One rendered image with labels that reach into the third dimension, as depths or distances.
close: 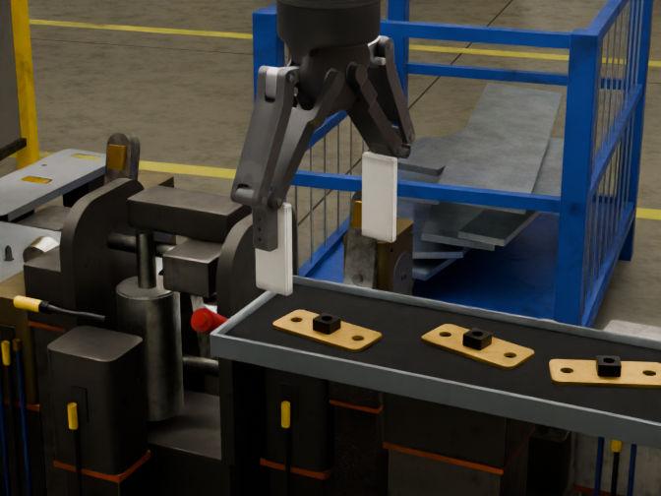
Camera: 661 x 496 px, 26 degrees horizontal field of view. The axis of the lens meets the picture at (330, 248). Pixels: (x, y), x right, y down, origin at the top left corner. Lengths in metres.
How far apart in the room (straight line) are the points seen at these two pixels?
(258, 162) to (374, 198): 0.17
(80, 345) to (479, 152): 2.54
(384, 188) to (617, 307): 3.08
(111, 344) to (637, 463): 0.47
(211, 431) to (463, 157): 2.39
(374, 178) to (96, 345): 0.32
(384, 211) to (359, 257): 0.50
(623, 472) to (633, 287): 3.11
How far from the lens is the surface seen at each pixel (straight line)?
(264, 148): 1.00
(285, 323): 1.14
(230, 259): 1.25
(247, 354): 1.10
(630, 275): 4.43
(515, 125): 4.01
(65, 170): 2.08
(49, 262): 1.40
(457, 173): 3.60
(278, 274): 1.04
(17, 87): 5.16
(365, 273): 1.65
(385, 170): 1.13
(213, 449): 1.37
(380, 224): 1.15
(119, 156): 1.81
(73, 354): 1.30
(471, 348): 1.10
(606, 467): 1.25
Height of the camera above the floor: 1.62
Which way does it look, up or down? 21 degrees down
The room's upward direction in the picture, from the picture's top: straight up
